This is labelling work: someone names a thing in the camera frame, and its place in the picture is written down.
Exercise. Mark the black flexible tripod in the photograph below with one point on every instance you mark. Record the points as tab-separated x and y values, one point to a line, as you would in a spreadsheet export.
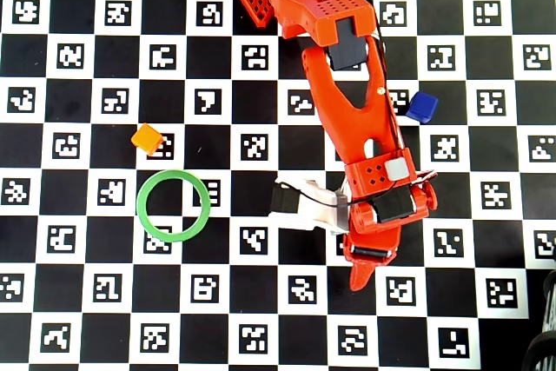
543	353

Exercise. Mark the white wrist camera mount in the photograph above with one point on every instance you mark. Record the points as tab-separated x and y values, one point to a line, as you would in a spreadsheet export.
321	210

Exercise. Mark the red robot arm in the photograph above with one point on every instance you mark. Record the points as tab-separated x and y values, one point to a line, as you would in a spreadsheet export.
356	127

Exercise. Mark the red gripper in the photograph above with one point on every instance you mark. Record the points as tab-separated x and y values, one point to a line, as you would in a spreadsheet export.
369	255

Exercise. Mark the orange cube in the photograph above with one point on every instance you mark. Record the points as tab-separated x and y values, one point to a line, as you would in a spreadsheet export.
147	138

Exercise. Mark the blue cube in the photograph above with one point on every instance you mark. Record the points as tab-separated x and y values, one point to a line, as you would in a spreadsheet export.
422	106

